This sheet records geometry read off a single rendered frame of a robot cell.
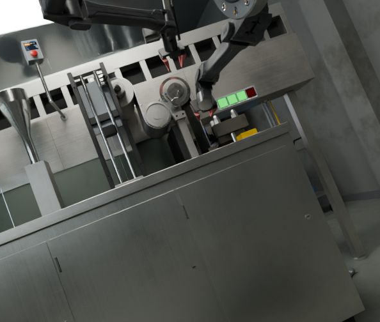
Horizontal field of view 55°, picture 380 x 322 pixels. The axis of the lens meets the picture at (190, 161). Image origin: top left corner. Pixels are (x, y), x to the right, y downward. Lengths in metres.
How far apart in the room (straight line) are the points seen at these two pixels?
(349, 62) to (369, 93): 0.32
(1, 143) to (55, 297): 0.98
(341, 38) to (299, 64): 1.33
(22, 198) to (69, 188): 0.24
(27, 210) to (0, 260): 0.63
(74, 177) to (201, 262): 0.91
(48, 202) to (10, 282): 0.43
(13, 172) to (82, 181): 0.35
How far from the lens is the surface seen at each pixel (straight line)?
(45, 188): 1.76
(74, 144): 2.03
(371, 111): 3.56
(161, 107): 1.71
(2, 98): 1.87
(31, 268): 1.44
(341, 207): 2.46
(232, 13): 0.73
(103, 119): 1.58
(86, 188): 2.00
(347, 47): 3.62
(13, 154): 2.10
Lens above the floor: 0.79
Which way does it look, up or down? 4 degrees up
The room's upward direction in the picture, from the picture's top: 22 degrees counter-clockwise
